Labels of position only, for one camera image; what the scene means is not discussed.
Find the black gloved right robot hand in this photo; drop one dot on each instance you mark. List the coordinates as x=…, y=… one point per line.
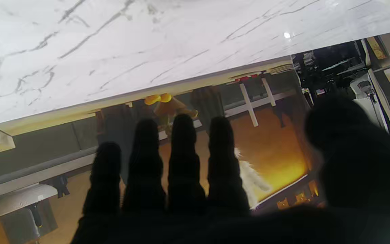
x=185, y=169

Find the printed kitchen backdrop banner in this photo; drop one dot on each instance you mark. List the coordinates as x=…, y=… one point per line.
x=276, y=149

